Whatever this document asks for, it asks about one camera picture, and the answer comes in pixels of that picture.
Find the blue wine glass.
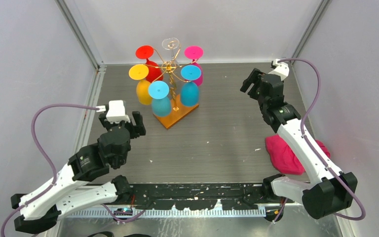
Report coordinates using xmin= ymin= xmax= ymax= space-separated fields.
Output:
xmin=148 ymin=81 xmax=172 ymax=117
xmin=180 ymin=65 xmax=201 ymax=107

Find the yellow plastic wine glass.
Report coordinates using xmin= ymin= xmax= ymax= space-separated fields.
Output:
xmin=129 ymin=64 xmax=152 ymax=105

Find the pink plastic wine glass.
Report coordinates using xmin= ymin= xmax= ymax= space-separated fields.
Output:
xmin=184 ymin=45 xmax=204 ymax=86

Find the red plastic wine glass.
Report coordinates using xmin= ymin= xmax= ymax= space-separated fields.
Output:
xmin=135 ymin=45 xmax=163 ymax=83

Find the clear wine glass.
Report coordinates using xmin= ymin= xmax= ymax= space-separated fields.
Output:
xmin=162 ymin=37 xmax=181 ymax=66

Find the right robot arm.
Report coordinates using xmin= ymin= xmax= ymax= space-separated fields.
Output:
xmin=240 ymin=68 xmax=358 ymax=219

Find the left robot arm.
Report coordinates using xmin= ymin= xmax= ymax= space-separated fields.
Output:
xmin=11 ymin=111 xmax=146 ymax=234

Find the pink crumpled cloth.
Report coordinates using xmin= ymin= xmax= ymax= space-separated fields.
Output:
xmin=265 ymin=134 xmax=322 ymax=175

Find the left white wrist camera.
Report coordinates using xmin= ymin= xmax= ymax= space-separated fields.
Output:
xmin=96 ymin=100 xmax=131 ymax=124

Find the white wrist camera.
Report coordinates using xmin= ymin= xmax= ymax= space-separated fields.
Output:
xmin=96 ymin=100 xmax=131 ymax=124
xmin=268 ymin=59 xmax=290 ymax=81

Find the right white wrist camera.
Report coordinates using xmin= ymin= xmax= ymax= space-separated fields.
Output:
xmin=268 ymin=59 xmax=290 ymax=81

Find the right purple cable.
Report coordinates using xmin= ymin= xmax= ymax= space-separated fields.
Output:
xmin=277 ymin=58 xmax=367 ymax=223

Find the purple cable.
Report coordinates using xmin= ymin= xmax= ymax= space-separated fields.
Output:
xmin=277 ymin=58 xmax=367 ymax=223
xmin=0 ymin=104 xmax=145 ymax=237

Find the gold wire glass rack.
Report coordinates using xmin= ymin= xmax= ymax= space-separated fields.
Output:
xmin=150 ymin=47 xmax=199 ymax=129

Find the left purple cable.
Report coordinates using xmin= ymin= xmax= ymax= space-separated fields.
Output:
xmin=0 ymin=104 xmax=145 ymax=237

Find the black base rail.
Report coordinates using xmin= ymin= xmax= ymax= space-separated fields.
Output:
xmin=112 ymin=183 xmax=283 ymax=210

